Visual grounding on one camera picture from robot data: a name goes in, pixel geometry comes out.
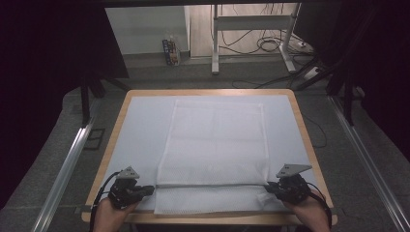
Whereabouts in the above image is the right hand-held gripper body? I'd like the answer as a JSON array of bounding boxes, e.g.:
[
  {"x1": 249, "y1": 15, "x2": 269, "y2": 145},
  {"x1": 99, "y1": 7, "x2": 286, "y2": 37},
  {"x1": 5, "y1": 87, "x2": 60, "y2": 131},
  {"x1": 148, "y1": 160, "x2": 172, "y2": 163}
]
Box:
[{"x1": 272, "y1": 163, "x2": 313, "y2": 205}]

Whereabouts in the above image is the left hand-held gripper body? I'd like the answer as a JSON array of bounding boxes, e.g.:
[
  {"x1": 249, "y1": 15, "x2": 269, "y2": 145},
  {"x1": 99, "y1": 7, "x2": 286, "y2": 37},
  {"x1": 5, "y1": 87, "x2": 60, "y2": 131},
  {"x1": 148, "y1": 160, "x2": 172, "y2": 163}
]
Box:
[{"x1": 107, "y1": 165, "x2": 147, "y2": 210}]

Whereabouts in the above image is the white mesh laundry bag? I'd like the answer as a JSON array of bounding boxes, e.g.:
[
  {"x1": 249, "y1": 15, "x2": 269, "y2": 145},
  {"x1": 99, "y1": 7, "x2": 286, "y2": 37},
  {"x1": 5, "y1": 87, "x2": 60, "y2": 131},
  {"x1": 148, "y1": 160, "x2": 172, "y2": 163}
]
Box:
[{"x1": 153, "y1": 98, "x2": 285, "y2": 217}]

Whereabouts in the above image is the person's left hand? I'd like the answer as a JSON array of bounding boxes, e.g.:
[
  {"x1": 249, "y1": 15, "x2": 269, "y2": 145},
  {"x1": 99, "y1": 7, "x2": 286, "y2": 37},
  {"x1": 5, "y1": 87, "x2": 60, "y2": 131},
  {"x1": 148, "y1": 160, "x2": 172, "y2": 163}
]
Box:
[{"x1": 92, "y1": 196, "x2": 140, "y2": 232}]

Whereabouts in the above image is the person's right hand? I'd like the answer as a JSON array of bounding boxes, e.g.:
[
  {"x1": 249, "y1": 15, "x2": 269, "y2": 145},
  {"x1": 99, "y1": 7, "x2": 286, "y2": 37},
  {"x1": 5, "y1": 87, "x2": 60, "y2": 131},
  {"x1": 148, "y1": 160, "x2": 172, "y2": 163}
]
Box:
[{"x1": 284, "y1": 188, "x2": 332, "y2": 232}]

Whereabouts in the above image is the light blue table mat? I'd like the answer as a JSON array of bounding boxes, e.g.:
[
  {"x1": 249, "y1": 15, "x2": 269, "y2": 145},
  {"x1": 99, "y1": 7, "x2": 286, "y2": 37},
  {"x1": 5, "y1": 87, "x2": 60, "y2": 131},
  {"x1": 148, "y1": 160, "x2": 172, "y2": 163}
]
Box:
[{"x1": 101, "y1": 94, "x2": 319, "y2": 213}]

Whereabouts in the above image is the black metal stand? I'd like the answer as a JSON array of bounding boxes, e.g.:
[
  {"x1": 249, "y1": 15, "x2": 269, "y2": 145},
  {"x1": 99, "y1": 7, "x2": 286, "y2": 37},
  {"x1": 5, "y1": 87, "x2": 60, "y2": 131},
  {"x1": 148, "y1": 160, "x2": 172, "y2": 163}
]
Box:
[
  {"x1": 79, "y1": 74, "x2": 131, "y2": 129},
  {"x1": 291, "y1": 56, "x2": 356, "y2": 128}
]

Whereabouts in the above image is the white power strip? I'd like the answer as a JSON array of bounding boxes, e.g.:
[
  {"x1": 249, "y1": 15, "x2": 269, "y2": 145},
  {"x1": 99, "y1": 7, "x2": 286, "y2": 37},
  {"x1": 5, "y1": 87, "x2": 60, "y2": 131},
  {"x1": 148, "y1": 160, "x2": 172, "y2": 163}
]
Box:
[{"x1": 303, "y1": 66, "x2": 322, "y2": 81}]

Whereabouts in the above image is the pack of bottles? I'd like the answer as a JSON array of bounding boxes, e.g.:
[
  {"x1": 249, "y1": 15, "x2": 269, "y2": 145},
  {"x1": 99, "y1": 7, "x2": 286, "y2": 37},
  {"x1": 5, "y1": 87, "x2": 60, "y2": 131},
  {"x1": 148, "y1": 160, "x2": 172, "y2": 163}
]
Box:
[{"x1": 161, "y1": 31, "x2": 182, "y2": 68}]

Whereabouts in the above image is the black curtain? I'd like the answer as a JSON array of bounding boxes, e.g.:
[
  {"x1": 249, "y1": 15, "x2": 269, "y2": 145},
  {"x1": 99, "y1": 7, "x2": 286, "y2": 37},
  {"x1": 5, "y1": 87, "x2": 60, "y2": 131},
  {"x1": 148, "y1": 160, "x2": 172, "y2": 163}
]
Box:
[
  {"x1": 0, "y1": 0, "x2": 130, "y2": 211},
  {"x1": 292, "y1": 0, "x2": 410, "y2": 162}
]

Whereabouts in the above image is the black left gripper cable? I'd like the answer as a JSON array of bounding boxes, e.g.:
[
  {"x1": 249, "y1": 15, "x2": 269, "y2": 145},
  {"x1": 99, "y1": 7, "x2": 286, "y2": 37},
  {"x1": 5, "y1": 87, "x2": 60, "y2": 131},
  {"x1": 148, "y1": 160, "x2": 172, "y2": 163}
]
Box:
[{"x1": 88, "y1": 171, "x2": 121, "y2": 232}]

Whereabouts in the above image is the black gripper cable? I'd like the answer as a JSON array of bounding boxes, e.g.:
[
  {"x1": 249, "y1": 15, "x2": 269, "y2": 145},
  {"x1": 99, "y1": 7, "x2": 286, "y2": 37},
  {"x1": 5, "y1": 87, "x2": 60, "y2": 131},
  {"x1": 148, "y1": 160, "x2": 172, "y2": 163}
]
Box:
[
  {"x1": 88, "y1": 171, "x2": 121, "y2": 232},
  {"x1": 306, "y1": 182, "x2": 333, "y2": 231}
]

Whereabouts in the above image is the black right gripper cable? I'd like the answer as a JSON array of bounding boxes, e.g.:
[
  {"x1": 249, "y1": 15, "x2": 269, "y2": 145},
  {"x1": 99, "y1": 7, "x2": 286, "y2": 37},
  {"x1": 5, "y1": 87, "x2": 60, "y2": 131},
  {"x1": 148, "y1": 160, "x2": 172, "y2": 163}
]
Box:
[{"x1": 306, "y1": 182, "x2": 333, "y2": 231}]

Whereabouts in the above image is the black flat frame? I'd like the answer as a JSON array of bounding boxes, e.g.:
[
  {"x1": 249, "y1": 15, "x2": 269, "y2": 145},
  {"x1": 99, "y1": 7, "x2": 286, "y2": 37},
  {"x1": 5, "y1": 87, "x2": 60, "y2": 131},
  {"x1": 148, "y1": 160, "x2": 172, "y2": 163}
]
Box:
[{"x1": 83, "y1": 128, "x2": 106, "y2": 151}]

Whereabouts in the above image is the aluminium rail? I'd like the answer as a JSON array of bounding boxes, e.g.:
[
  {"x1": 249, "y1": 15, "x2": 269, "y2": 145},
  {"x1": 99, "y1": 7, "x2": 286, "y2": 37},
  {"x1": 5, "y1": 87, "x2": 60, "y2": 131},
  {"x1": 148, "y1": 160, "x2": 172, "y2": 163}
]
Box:
[
  {"x1": 328, "y1": 95, "x2": 410, "y2": 232},
  {"x1": 30, "y1": 97, "x2": 103, "y2": 232}
]

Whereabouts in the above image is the black floor cable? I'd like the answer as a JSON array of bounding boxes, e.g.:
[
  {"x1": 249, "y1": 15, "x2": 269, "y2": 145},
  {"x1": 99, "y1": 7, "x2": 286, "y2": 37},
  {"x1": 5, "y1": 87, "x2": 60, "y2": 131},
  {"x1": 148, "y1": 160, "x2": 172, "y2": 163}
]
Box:
[{"x1": 301, "y1": 113, "x2": 329, "y2": 150}]

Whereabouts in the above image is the tangle of black floor cables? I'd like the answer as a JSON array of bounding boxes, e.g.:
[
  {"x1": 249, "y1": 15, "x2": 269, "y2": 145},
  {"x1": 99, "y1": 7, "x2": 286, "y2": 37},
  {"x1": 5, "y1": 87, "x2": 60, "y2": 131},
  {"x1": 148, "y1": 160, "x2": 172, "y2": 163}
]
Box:
[{"x1": 218, "y1": 3, "x2": 293, "y2": 56}]

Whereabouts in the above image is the white metal desk frame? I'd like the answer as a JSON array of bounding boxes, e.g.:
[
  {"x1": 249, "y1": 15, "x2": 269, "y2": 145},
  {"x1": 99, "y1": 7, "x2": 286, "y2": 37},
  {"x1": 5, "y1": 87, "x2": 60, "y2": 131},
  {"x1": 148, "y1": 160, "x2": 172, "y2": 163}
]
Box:
[{"x1": 211, "y1": 3, "x2": 303, "y2": 76}]

